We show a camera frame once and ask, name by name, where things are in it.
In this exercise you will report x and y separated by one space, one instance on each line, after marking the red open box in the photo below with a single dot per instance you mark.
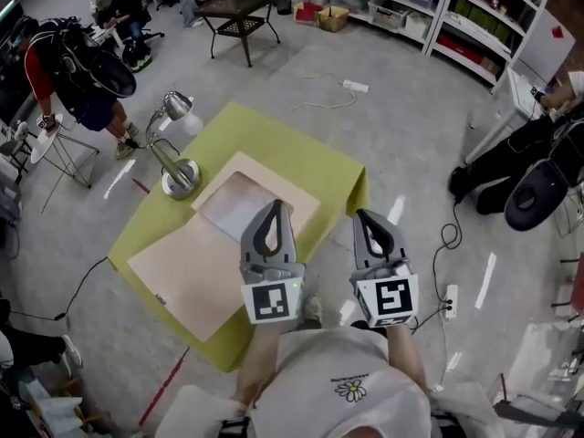
306 14

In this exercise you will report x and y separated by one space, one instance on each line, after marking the glossy sheet in folder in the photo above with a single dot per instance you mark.
232 203

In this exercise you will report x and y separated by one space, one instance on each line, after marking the white desk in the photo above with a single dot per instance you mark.
515 94

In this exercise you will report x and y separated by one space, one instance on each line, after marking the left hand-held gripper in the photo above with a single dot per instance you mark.
274 299

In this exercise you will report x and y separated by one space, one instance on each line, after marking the person's white daisy shirt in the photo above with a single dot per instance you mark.
319 363

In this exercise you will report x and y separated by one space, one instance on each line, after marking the black metal glass table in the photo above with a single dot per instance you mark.
239 5

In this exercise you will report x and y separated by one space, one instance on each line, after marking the row of clear storage bins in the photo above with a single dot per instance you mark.
388 12

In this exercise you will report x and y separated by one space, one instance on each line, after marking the silver desk lamp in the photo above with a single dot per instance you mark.
180 178

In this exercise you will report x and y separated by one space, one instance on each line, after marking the person's right forearm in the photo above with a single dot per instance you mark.
408 354

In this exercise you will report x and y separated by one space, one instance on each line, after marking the red floor tape strip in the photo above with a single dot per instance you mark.
164 386
141 186

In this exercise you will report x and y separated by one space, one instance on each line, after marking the black waste bin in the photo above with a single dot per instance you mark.
284 5

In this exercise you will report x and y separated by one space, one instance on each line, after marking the white round side table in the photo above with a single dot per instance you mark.
48 137

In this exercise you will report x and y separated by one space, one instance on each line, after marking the row of green boxes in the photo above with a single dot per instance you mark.
481 18

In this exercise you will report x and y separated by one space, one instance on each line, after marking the person's left forearm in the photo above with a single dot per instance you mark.
260 358

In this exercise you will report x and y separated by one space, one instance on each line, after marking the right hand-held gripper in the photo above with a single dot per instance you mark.
388 297

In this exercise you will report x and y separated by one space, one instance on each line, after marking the white shelf unit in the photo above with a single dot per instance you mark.
483 16

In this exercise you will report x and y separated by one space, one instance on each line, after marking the red flat box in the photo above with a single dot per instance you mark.
458 49

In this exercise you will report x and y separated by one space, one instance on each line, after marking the white panel board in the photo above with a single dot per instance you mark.
543 44

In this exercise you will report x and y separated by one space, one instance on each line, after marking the green low table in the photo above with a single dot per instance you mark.
274 139

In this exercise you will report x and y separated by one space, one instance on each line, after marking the person's grey shoe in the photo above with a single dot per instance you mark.
312 310

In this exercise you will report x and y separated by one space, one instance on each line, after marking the beige paper folder item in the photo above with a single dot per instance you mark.
191 276

